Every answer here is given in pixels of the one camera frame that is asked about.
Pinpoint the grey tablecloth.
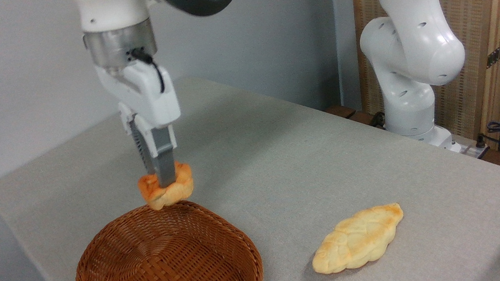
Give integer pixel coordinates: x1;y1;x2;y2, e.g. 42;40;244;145
0;38;500;281

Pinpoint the black metal hinge strip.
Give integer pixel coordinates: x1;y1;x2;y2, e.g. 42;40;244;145
484;39;500;69

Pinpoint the brown wicker basket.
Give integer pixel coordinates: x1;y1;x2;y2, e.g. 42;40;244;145
67;190;266;281

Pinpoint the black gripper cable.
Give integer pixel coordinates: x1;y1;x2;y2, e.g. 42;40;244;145
130;45;167;97

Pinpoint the long leaf-shaped bread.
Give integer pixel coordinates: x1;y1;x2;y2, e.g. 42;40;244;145
306;202;410;277

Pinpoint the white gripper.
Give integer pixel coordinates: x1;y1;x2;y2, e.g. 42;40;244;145
94;54;190;195

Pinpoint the round knotted bread roll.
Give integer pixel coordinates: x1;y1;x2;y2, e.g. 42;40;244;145
135;160;197;214

